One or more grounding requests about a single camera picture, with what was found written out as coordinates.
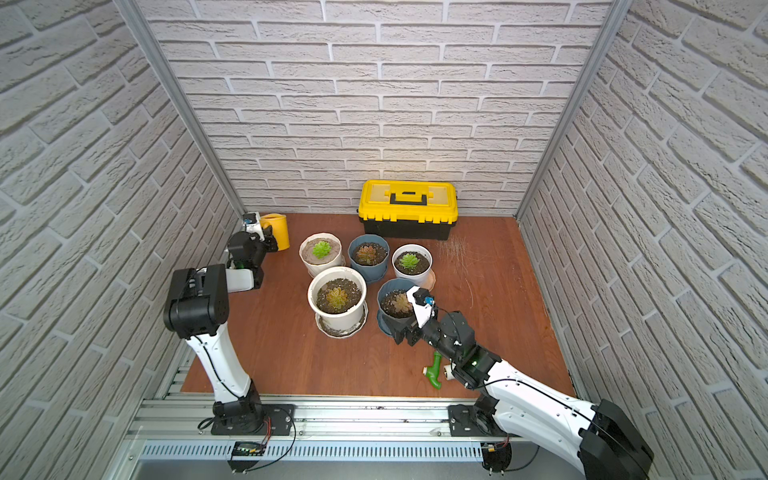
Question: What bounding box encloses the blue-grey plant pot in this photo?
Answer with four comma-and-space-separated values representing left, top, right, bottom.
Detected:
376, 278, 415, 337
348, 234, 390, 283

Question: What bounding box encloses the yellow watering can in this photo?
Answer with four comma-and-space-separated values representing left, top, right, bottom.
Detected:
260, 213, 290, 251

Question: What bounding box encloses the cream faceted pot clay soil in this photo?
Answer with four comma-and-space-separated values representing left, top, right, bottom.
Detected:
299, 233, 346, 278

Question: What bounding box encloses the small white ribbed pot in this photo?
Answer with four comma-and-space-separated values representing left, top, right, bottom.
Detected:
392, 244, 435, 289

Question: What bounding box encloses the large white round pot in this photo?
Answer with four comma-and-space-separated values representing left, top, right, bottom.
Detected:
308, 267, 368, 338

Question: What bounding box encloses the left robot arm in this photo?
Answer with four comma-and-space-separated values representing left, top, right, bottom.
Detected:
163, 231, 278, 435

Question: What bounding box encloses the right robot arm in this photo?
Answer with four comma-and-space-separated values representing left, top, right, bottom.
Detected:
377, 311, 654, 479

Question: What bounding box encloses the pink-green succulent front blue pot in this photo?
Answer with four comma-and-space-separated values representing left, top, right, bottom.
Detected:
383, 290, 414, 318

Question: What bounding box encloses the bright green succulent cream pot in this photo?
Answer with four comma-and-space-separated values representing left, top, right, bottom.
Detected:
312, 240, 333, 260

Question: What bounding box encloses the green succulent small white pot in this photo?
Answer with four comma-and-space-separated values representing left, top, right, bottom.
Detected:
397, 252, 421, 272

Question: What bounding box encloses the yellow-green succulent large pot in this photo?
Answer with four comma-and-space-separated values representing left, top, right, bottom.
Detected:
317, 287, 349, 314

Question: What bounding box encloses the reddish succulent back blue pot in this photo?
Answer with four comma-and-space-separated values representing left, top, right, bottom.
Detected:
353, 242, 386, 266

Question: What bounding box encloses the peach saucer under small pot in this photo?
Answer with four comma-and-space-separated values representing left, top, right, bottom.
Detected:
421, 270, 436, 290

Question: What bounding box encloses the white saucer large pot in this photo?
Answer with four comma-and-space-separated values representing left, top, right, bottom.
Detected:
315, 317, 366, 339

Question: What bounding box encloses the yellow black toolbox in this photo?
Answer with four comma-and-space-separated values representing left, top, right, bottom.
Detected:
358, 180, 458, 241

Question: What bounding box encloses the left small controller board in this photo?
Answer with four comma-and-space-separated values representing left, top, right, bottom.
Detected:
228, 441, 267, 473

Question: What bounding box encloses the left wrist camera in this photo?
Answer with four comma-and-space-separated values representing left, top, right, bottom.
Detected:
242, 212, 265, 241

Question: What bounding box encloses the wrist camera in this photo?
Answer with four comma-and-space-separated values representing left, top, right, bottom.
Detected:
242, 212, 265, 241
406, 286, 435, 328

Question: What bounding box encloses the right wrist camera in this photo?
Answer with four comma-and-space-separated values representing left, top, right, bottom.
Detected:
406, 286, 435, 328

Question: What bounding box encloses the green hose nozzle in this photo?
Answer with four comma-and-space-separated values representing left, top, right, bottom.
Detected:
423, 351, 442, 390

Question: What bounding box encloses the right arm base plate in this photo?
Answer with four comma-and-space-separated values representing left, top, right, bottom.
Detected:
447, 404, 505, 437

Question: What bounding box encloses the aluminium front rail frame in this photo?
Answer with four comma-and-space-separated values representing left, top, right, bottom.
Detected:
104, 392, 643, 480

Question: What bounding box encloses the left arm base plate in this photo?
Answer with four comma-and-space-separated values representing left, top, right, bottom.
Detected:
211, 402, 296, 436

